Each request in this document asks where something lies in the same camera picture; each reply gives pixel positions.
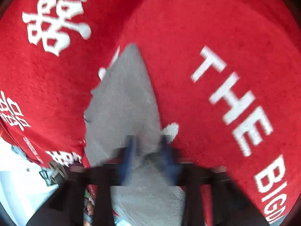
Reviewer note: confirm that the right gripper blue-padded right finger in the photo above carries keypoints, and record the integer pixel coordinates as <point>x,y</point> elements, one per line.
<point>185,174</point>

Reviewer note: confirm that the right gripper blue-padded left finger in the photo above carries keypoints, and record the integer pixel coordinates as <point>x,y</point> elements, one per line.
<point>112,173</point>

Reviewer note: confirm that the grey knit sweater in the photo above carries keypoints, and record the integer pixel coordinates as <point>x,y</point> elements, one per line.
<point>124,104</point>

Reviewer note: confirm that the person's black trouser legs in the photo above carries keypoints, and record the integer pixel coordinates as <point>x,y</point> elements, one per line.
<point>66,206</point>

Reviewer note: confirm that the red wedding bedspread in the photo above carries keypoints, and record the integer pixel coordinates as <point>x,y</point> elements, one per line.
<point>226,71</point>

